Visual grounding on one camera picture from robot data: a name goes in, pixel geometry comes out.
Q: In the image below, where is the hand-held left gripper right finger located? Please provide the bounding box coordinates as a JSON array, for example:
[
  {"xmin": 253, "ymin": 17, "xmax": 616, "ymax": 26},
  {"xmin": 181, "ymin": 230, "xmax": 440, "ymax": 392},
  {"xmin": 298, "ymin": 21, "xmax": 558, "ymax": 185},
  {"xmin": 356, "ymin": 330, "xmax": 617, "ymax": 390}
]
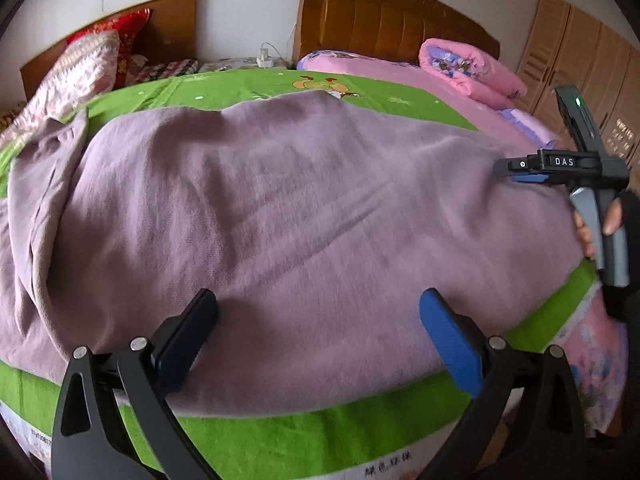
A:
[{"xmin": 419, "ymin": 287, "xmax": 587, "ymax": 480}]

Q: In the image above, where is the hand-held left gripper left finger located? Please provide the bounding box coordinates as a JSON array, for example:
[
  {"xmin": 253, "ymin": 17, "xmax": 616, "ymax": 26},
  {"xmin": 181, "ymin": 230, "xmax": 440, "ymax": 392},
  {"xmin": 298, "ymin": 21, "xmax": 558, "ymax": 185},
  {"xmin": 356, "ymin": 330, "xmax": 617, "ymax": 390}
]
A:
[{"xmin": 50, "ymin": 288, "xmax": 221, "ymax": 480}]

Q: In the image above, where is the person's right hand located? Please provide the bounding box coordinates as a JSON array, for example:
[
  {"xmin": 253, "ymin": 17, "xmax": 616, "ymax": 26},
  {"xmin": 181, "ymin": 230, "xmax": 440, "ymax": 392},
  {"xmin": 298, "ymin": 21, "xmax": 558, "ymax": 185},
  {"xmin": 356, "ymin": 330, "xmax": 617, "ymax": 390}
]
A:
[{"xmin": 571, "ymin": 185, "xmax": 640, "ymax": 321}]

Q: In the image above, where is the light wooden wardrobe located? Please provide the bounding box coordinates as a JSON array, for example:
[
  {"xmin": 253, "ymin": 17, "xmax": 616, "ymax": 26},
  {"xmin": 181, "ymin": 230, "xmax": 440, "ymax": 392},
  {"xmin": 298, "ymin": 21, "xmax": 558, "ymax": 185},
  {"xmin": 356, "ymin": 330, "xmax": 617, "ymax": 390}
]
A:
[{"xmin": 515, "ymin": 0, "xmax": 640, "ymax": 163}]

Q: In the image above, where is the folded pink floral quilt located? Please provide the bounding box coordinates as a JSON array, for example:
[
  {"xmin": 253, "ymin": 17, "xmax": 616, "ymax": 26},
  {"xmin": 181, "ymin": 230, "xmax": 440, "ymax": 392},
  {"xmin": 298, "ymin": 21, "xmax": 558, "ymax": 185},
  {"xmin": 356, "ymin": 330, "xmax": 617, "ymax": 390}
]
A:
[{"xmin": 419, "ymin": 38, "xmax": 528, "ymax": 111}]

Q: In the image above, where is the pink floral bedspread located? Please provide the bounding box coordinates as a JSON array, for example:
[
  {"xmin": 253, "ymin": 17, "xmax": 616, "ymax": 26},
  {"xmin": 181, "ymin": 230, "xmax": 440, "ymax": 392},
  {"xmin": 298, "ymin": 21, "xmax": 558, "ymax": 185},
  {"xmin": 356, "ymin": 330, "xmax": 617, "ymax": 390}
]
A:
[{"xmin": 550, "ymin": 280, "xmax": 631, "ymax": 438}]

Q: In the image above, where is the green cartoon printed bed sheet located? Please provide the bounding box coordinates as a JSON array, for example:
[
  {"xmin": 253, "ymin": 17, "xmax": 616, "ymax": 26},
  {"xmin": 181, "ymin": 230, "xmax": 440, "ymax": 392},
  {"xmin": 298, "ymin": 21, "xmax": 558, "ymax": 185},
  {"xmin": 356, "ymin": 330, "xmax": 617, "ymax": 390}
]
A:
[{"xmin": 0, "ymin": 70, "xmax": 608, "ymax": 480}]

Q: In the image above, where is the pink bed sheet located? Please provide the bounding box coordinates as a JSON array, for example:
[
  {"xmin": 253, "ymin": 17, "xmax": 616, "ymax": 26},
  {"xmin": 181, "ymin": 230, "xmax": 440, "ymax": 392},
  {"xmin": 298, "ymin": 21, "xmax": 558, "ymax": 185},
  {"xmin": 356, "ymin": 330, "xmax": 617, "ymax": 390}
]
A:
[{"xmin": 296, "ymin": 49, "xmax": 561, "ymax": 147}]

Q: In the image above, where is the padded orange wooden headboard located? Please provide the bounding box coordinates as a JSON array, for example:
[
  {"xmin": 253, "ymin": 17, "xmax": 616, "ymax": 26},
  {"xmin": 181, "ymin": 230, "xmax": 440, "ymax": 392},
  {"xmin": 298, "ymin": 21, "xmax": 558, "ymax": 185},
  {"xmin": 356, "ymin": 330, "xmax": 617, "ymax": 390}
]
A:
[{"xmin": 292, "ymin": 0, "xmax": 501, "ymax": 66}]

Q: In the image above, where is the red checked bed sheet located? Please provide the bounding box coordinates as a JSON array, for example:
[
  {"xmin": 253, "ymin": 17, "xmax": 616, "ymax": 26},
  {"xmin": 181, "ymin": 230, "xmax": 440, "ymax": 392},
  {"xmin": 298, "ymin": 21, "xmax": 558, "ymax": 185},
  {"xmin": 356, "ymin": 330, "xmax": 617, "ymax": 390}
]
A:
[{"xmin": 131, "ymin": 55, "xmax": 201, "ymax": 85}]

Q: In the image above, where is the floral nightstand cloth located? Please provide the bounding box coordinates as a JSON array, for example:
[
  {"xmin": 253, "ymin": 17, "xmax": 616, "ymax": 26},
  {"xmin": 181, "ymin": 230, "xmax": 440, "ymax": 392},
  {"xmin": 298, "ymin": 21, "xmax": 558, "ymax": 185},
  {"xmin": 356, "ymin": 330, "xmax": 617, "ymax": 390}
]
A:
[{"xmin": 197, "ymin": 55, "xmax": 292, "ymax": 74}]

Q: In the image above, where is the brown patterned blanket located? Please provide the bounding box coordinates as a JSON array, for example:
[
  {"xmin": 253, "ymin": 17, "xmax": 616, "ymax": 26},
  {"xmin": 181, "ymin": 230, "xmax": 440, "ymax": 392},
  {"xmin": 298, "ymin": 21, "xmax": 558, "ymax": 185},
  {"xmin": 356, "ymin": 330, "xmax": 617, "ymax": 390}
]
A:
[{"xmin": 0, "ymin": 104, "xmax": 27, "ymax": 128}]

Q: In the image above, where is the pink white patterned quilt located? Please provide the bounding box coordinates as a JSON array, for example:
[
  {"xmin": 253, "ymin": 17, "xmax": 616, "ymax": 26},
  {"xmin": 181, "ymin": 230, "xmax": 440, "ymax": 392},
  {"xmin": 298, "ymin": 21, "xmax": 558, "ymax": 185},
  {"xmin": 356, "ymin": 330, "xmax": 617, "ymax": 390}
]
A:
[{"xmin": 0, "ymin": 30, "xmax": 121, "ymax": 136}]

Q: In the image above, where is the red embroidered pillow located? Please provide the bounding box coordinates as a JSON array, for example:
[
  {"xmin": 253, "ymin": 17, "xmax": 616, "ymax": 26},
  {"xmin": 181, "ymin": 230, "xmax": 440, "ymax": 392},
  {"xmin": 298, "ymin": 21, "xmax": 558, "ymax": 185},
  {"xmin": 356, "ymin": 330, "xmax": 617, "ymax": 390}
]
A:
[{"xmin": 66, "ymin": 8, "xmax": 152, "ymax": 88}]

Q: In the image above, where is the dark wooden headboard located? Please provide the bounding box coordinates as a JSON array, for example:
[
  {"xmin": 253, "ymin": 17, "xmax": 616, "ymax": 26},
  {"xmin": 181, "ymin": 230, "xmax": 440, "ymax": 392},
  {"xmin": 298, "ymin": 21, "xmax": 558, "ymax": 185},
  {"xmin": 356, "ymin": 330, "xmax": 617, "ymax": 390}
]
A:
[{"xmin": 20, "ymin": 0, "xmax": 199, "ymax": 101}]

